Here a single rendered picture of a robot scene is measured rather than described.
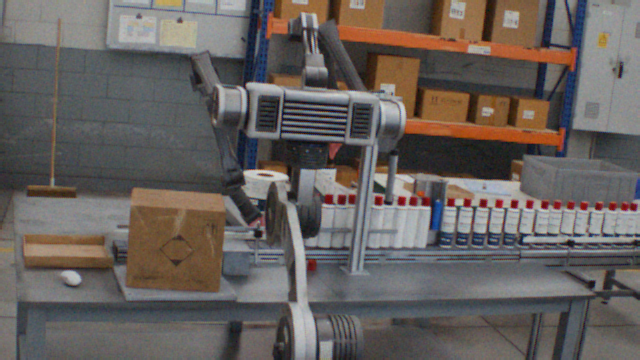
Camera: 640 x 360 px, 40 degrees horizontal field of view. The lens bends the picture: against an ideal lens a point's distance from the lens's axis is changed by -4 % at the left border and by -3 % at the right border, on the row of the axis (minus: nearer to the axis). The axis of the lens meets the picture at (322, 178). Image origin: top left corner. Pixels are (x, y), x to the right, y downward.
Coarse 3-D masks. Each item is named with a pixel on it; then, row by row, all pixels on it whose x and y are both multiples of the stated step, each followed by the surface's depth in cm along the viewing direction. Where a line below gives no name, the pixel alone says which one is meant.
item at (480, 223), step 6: (480, 198) 362; (486, 198) 363; (480, 204) 362; (486, 204) 361; (480, 210) 361; (486, 210) 361; (480, 216) 361; (486, 216) 362; (474, 222) 365; (480, 222) 362; (486, 222) 363; (474, 228) 364; (480, 228) 362; (474, 234) 364; (480, 234) 363; (474, 240) 364; (480, 240) 363; (474, 246) 364; (480, 246) 364
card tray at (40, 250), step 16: (32, 240) 317; (48, 240) 319; (64, 240) 321; (80, 240) 323; (96, 240) 325; (32, 256) 293; (48, 256) 295; (64, 256) 297; (80, 256) 299; (96, 256) 300; (112, 256) 302
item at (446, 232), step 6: (450, 198) 356; (450, 204) 356; (444, 210) 357; (450, 210) 355; (444, 216) 357; (450, 216) 356; (444, 222) 357; (450, 222) 356; (444, 228) 357; (450, 228) 357; (444, 234) 358; (450, 234) 358; (444, 240) 358; (450, 240) 358; (438, 246) 360; (444, 246) 358; (450, 246) 359
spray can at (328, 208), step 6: (330, 198) 337; (324, 204) 338; (330, 204) 337; (324, 210) 337; (330, 210) 337; (324, 216) 337; (330, 216) 337; (324, 222) 337; (330, 222) 338; (318, 234) 340; (324, 234) 338; (330, 234) 339; (318, 240) 340; (324, 240) 339; (330, 240) 340; (318, 246) 340; (324, 246) 339
